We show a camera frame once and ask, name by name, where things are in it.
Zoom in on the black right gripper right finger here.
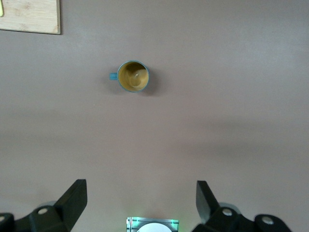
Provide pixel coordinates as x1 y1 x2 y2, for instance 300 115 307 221
192 180 294 232

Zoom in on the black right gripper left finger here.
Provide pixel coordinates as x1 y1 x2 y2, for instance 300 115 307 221
0 179 88 232

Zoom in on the teal cup yellow inside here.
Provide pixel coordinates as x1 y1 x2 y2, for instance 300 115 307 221
109 60 150 93

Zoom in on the bamboo cutting board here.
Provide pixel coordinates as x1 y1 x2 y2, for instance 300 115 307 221
0 0 61 35

